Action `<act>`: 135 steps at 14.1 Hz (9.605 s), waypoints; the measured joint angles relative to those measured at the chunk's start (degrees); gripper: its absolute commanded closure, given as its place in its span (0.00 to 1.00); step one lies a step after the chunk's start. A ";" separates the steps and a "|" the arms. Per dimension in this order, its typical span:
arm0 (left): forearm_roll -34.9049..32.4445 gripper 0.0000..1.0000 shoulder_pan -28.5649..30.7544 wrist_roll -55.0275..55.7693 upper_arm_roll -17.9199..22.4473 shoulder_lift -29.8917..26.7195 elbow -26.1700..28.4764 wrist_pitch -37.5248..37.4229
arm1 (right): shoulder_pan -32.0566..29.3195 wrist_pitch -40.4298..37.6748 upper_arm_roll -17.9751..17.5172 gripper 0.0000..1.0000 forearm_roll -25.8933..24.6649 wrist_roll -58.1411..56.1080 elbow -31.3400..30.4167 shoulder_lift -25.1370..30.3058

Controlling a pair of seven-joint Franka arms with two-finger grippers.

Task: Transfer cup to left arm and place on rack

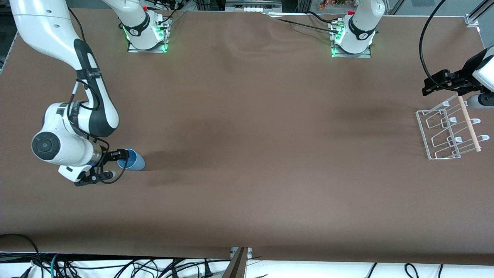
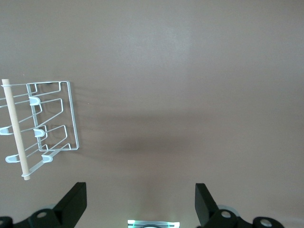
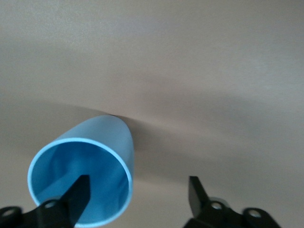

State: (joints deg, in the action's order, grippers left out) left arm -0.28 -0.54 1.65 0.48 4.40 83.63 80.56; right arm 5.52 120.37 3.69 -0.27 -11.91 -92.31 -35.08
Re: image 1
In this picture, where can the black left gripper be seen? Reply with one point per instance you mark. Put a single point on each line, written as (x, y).
(460, 76)

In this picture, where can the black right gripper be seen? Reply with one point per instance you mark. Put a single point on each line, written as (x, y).
(110, 155)

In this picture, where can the light blue plastic cup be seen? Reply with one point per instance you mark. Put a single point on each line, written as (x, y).
(136, 163)

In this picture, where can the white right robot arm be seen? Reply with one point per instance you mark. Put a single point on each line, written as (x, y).
(50, 31)

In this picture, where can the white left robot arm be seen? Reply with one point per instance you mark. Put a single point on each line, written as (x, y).
(361, 27)

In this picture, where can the orange background clutter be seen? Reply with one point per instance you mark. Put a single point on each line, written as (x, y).
(332, 4)

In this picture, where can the aluminium profile beam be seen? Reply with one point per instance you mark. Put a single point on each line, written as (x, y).
(237, 266)

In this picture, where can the white power strip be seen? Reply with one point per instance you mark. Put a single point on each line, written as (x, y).
(252, 8)

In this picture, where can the aluminium table corner bracket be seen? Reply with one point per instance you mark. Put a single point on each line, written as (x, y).
(472, 21)

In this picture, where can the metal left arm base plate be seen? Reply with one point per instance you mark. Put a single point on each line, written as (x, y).
(366, 55)

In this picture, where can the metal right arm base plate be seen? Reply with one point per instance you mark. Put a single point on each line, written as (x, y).
(133, 49)

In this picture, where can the small metal edge bracket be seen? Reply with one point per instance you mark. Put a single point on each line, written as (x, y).
(233, 251)

